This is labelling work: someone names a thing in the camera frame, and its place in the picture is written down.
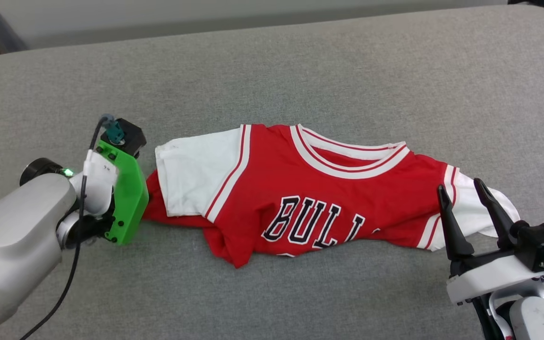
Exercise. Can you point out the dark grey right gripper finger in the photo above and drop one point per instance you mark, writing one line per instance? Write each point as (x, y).
(501, 224)
(454, 236)

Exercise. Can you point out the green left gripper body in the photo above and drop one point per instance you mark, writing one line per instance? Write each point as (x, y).
(130, 193)

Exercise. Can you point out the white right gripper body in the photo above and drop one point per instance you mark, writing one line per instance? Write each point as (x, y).
(489, 281)

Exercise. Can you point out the red Bulls basketball jersey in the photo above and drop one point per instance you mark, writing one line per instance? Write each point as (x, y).
(300, 179)

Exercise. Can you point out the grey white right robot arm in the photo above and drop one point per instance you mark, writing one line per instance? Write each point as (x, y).
(536, 321)

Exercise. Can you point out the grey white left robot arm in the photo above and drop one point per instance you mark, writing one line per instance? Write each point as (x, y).
(12, 236)

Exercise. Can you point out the white paper label tag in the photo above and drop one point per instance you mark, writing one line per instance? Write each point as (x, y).
(102, 165)

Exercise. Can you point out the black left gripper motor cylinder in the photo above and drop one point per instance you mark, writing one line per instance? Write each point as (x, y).
(40, 167)

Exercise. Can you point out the white partition screen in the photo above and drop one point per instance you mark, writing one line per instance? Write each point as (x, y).
(206, 7)

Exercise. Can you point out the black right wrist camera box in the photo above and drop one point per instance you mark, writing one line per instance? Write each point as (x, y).
(543, 245)

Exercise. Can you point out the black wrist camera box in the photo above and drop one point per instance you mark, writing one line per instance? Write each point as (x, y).
(132, 138)
(543, 245)

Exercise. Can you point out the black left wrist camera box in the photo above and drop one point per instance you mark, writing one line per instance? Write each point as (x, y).
(132, 138)

